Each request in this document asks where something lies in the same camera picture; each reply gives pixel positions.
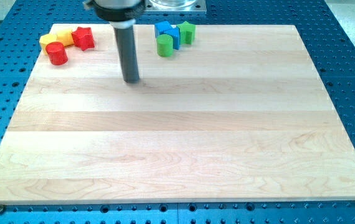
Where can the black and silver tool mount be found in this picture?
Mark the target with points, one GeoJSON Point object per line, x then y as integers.
{"type": "Point", "coordinates": [116, 10]}

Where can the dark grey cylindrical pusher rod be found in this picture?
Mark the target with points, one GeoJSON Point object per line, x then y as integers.
{"type": "Point", "coordinates": [125, 41]}

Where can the blue cube block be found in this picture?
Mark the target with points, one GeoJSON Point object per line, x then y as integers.
{"type": "Point", "coordinates": [161, 27]}

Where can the green cylinder block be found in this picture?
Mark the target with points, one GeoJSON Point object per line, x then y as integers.
{"type": "Point", "coordinates": [164, 44]}

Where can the red star block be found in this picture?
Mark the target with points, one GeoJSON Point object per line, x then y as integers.
{"type": "Point", "coordinates": [83, 38]}

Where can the blue triangular block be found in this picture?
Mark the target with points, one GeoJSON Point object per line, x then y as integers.
{"type": "Point", "coordinates": [175, 34]}

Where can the yellow cube block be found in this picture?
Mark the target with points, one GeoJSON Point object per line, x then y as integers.
{"type": "Point", "coordinates": [65, 37]}

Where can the green star block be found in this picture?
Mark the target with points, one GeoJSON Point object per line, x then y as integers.
{"type": "Point", "coordinates": [187, 32]}

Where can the red cylinder block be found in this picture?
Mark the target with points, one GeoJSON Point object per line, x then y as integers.
{"type": "Point", "coordinates": [56, 53]}

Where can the yellow hexagon block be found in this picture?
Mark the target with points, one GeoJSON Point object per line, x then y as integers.
{"type": "Point", "coordinates": [46, 39]}

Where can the light wooden board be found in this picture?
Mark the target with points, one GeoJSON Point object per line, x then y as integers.
{"type": "Point", "coordinates": [240, 115]}

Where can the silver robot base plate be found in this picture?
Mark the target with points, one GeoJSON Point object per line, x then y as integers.
{"type": "Point", "coordinates": [175, 7]}

